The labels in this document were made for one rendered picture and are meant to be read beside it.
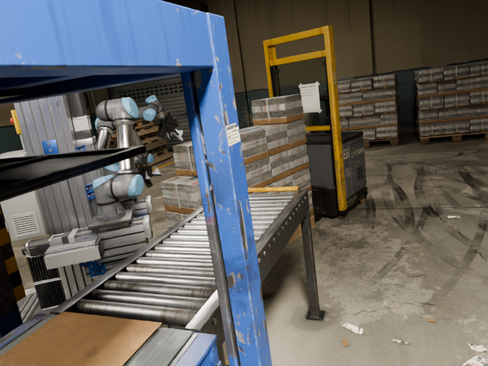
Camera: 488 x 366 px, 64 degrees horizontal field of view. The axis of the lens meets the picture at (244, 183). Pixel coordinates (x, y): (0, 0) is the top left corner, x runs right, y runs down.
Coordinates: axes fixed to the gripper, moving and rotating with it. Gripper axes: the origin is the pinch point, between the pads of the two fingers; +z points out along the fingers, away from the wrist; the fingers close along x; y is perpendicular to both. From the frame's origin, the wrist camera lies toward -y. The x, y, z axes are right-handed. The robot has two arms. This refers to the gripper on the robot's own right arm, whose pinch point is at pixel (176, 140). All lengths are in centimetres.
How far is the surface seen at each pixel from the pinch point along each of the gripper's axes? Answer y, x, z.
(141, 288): -112, -105, -28
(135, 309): -120, -115, -33
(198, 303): -109, -131, -27
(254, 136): 50, -19, 39
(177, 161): -0.4, 15.3, 19.9
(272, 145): 63, -19, 60
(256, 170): 34, -18, 61
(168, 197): -27.2, 11.4, 31.0
